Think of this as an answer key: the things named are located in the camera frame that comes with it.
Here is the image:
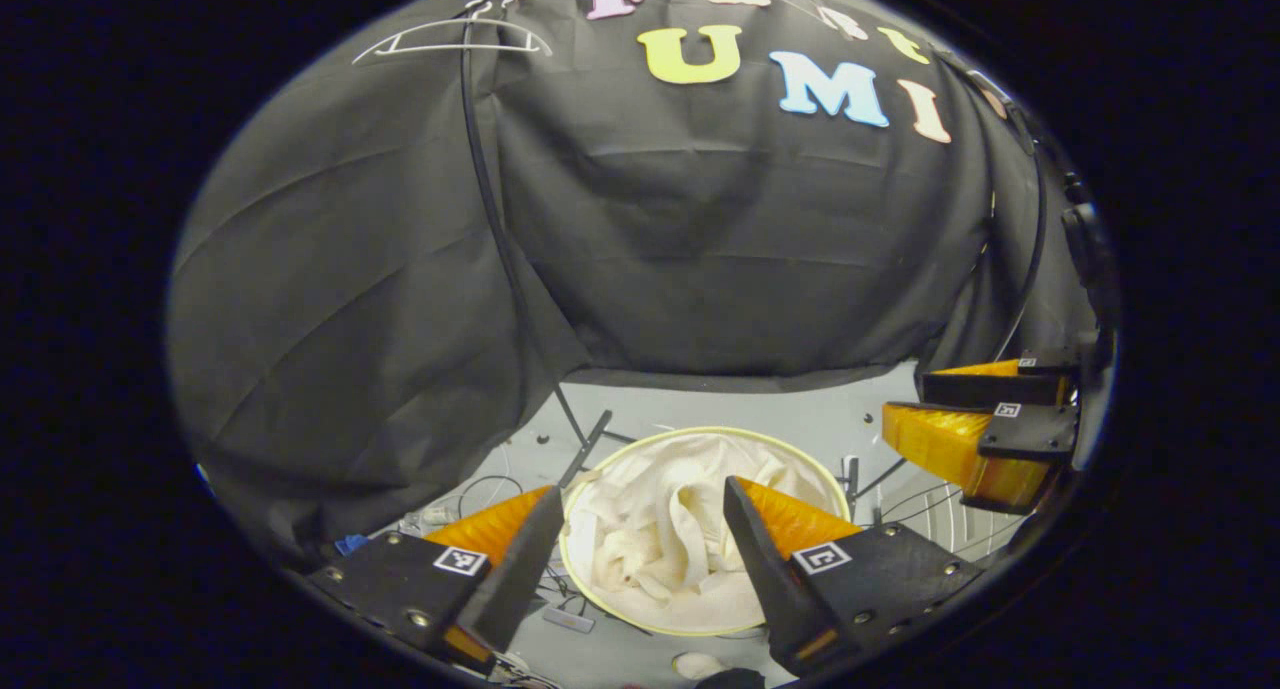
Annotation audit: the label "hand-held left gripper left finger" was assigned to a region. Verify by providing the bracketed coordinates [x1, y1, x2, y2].
[305, 484, 566, 670]

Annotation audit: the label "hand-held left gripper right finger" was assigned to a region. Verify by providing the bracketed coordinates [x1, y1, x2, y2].
[722, 475, 986, 678]

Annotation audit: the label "cream white shirt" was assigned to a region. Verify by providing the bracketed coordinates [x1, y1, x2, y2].
[568, 434, 846, 630]

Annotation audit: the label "white laundry hamper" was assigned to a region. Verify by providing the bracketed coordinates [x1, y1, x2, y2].
[558, 426, 853, 638]

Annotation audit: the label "black metal clothes rack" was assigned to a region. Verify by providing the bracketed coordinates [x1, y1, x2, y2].
[458, 0, 1049, 500]

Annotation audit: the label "white plastic hanger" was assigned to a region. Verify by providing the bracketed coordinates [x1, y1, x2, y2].
[352, 0, 553, 66]

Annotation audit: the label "small white crumpled object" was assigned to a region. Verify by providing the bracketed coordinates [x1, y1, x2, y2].
[671, 651, 732, 681]

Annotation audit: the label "black backdrop cloth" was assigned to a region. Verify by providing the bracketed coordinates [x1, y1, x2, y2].
[165, 0, 1101, 570]

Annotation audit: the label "black floor cable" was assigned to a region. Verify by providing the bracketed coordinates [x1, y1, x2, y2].
[440, 473, 546, 532]

